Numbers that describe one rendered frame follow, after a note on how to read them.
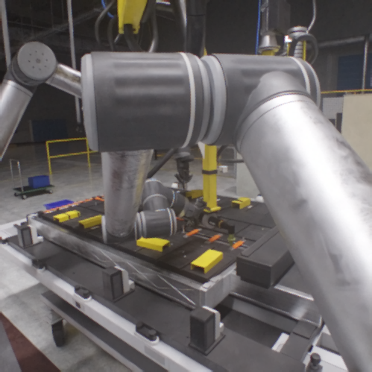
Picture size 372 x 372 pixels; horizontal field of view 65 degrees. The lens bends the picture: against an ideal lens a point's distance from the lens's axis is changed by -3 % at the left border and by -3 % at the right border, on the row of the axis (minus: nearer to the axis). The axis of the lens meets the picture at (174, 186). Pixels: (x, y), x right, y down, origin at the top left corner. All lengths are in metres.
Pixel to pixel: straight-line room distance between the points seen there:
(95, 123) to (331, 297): 0.34
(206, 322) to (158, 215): 0.41
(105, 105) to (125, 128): 0.04
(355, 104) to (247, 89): 5.25
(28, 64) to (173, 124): 0.94
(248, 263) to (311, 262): 0.87
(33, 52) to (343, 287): 1.23
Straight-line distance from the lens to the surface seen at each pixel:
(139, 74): 0.42
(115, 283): 1.36
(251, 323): 1.44
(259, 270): 1.21
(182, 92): 0.42
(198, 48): 0.57
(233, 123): 0.46
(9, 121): 1.50
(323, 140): 0.40
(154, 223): 1.11
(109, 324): 1.39
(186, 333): 1.20
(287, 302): 1.28
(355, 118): 5.69
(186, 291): 1.27
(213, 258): 1.36
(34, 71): 1.30
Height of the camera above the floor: 1.64
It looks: 13 degrees down
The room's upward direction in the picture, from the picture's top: 2 degrees counter-clockwise
